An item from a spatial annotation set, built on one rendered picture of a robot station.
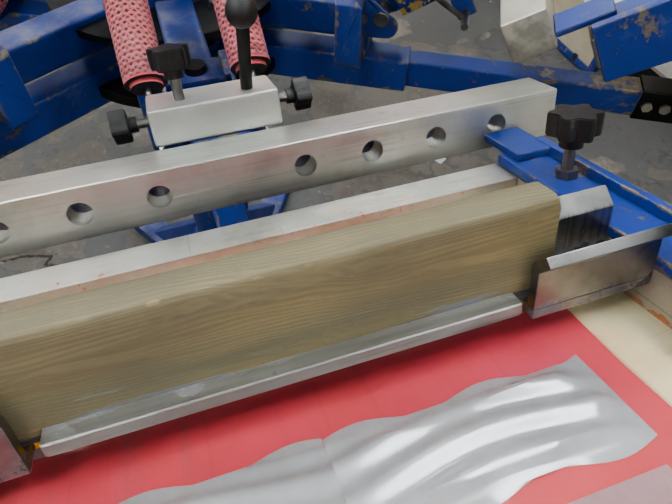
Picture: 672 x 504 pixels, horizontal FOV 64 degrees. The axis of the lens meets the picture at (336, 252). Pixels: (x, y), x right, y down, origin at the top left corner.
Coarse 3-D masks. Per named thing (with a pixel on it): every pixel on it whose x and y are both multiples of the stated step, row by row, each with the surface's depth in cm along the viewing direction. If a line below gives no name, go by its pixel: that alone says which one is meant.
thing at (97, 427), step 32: (416, 320) 35; (448, 320) 34; (480, 320) 35; (320, 352) 33; (352, 352) 33; (384, 352) 33; (224, 384) 31; (256, 384) 31; (288, 384) 32; (96, 416) 30; (128, 416) 30; (160, 416) 30; (64, 448) 29
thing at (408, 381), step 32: (512, 320) 40; (544, 320) 39; (576, 320) 39; (416, 352) 38; (448, 352) 38; (480, 352) 37; (512, 352) 37; (544, 352) 37; (576, 352) 36; (608, 352) 36; (320, 384) 36; (352, 384) 36; (384, 384) 36; (416, 384) 35; (448, 384) 35; (608, 384) 34; (640, 384) 34; (320, 416) 34; (352, 416) 34; (384, 416) 33; (640, 416) 32; (544, 480) 29; (576, 480) 29; (608, 480) 29; (640, 480) 28
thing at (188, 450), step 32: (192, 416) 35; (224, 416) 35; (256, 416) 34; (288, 416) 34; (96, 448) 33; (128, 448) 33; (160, 448) 33; (192, 448) 33; (224, 448) 32; (256, 448) 32; (32, 480) 32; (64, 480) 32; (96, 480) 31; (128, 480) 31; (160, 480) 31; (192, 480) 31
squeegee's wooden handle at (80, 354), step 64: (512, 192) 34; (256, 256) 31; (320, 256) 30; (384, 256) 31; (448, 256) 33; (512, 256) 34; (0, 320) 28; (64, 320) 27; (128, 320) 28; (192, 320) 29; (256, 320) 31; (320, 320) 32; (384, 320) 34; (0, 384) 28; (64, 384) 29; (128, 384) 30; (192, 384) 32
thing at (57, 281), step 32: (384, 192) 51; (416, 192) 50; (448, 192) 50; (480, 192) 50; (256, 224) 48; (288, 224) 47; (320, 224) 47; (352, 224) 48; (96, 256) 46; (128, 256) 45; (160, 256) 45; (192, 256) 44; (224, 256) 45; (0, 288) 43; (32, 288) 42; (64, 288) 42; (640, 288) 39
